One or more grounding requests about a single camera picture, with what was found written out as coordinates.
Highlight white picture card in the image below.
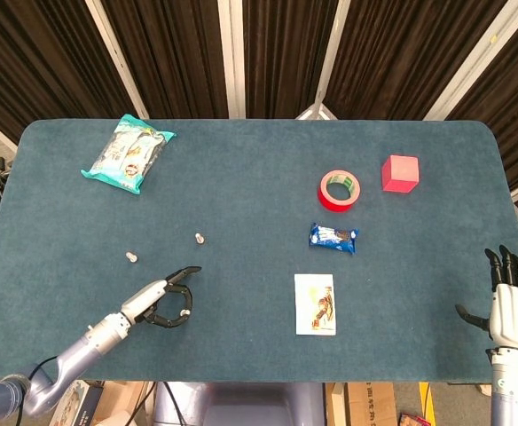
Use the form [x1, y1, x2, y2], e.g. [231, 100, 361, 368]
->
[294, 273, 337, 336]

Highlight blue cookie packet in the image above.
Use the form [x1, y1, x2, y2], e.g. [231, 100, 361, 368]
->
[308, 222, 360, 255]

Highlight teal felt table cover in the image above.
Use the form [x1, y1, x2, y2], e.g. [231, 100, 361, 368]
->
[0, 118, 518, 383]

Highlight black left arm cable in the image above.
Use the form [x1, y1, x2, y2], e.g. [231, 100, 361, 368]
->
[14, 358, 60, 426]

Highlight brown cardboard box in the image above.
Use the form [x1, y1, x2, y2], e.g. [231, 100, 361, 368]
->
[325, 382, 397, 426]

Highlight pink red cube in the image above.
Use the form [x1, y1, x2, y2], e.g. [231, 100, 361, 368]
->
[381, 154, 420, 194]

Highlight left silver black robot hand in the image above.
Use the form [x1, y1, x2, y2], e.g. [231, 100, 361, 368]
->
[120, 265, 203, 329]

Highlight brown cardboard sheet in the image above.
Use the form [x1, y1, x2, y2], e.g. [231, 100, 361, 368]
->
[92, 381, 156, 426]

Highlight dark brown pleated curtain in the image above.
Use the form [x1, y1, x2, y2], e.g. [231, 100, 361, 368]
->
[444, 12, 518, 223]
[243, 0, 341, 120]
[0, 0, 130, 146]
[101, 0, 232, 120]
[325, 0, 508, 122]

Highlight yellow strip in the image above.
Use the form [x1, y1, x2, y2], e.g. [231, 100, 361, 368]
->
[418, 382, 433, 421]

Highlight white printed box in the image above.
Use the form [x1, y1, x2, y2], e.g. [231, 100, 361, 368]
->
[48, 380, 91, 426]

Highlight red tape roll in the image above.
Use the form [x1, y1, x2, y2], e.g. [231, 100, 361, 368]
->
[317, 169, 361, 213]

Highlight purple robot torso base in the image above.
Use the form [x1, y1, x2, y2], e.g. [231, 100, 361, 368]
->
[152, 381, 325, 426]

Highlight dark blue box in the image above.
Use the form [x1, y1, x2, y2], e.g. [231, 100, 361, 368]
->
[75, 383, 105, 426]

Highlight colourful book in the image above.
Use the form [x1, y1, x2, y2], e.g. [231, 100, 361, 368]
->
[398, 412, 433, 426]

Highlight teal snack bag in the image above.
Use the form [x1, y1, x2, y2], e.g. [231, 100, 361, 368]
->
[80, 114, 178, 195]

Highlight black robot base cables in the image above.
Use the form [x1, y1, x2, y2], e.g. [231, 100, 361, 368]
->
[128, 381, 189, 426]

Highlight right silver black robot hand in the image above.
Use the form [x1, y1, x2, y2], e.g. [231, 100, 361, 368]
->
[456, 244, 518, 350]

